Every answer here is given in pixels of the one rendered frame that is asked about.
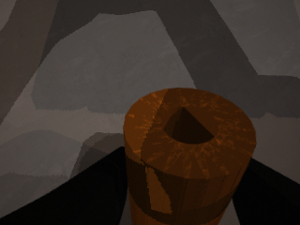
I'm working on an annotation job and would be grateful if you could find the orange knob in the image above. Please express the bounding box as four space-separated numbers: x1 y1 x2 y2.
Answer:
124 87 258 225

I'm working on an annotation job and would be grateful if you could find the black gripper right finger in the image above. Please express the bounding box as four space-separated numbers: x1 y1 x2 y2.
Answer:
232 158 300 225

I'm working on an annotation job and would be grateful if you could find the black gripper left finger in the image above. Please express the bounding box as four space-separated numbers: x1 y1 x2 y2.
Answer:
0 146 128 225

